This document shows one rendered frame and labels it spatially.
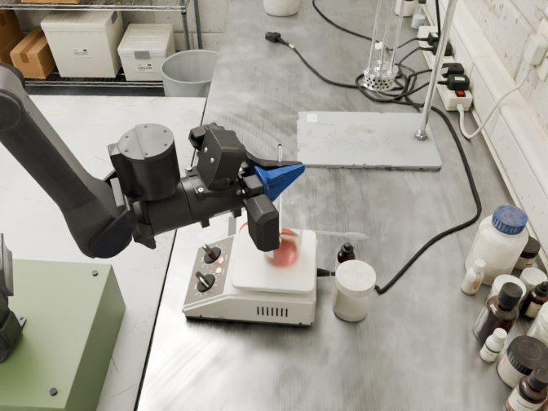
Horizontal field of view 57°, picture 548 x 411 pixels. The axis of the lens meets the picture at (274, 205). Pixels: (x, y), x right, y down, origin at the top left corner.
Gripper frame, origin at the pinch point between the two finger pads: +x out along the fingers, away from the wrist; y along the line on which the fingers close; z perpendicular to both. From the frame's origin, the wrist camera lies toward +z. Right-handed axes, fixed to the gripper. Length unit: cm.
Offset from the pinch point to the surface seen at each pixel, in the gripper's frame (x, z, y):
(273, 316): -3.3, -22.7, -4.8
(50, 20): -24, -70, 242
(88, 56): -11, -88, 231
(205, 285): -11.1, -19.1, 2.1
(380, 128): 39, -25, 32
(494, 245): 30.8, -16.9, -10.7
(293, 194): 12.4, -25.7, 21.2
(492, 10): 75, -9, 44
